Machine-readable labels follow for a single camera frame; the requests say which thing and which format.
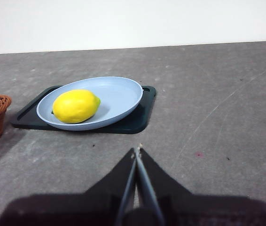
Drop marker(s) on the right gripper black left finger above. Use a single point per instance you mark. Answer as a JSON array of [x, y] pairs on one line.
[[76, 209]]

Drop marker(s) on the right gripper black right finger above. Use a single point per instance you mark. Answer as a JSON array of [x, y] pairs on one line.
[[205, 212]]

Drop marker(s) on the yellow lemon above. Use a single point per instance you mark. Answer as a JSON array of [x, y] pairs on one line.
[[75, 107]]

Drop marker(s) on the blue round plate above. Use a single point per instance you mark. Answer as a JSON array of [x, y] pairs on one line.
[[119, 99]]

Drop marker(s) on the black rectangular tray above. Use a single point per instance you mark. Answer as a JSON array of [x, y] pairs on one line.
[[142, 117]]

